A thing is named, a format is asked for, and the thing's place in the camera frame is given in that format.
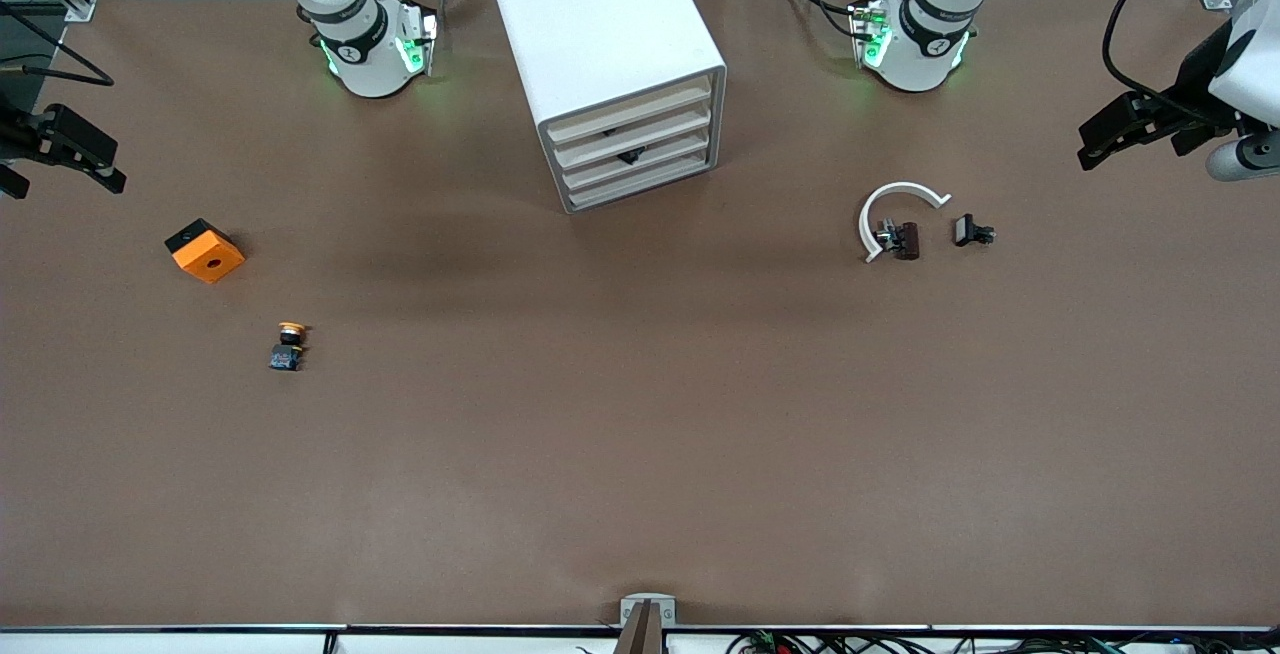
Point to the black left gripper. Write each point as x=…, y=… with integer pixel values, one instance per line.
x=1196, y=86

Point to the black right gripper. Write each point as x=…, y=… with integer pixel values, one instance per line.
x=14, y=131

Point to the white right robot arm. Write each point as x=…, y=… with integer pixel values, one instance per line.
x=365, y=54

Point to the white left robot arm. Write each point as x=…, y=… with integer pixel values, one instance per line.
x=920, y=54

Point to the yellow mushroom push button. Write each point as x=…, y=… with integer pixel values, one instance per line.
x=287, y=358

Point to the white drawer cabinet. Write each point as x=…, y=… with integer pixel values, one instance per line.
x=590, y=24

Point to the orange box with hole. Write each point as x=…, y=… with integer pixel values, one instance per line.
x=210, y=259

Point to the small black clip component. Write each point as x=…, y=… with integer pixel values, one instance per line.
x=965, y=230

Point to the white curved plastic piece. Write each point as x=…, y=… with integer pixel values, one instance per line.
x=866, y=224

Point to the brown table cover sheet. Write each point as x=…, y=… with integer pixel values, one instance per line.
x=640, y=434

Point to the small brown switch component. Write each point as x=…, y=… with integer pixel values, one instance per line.
x=908, y=240

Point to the metal table edge rail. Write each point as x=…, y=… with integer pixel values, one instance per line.
x=200, y=628

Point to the grey metal bracket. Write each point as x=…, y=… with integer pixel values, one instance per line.
x=647, y=602

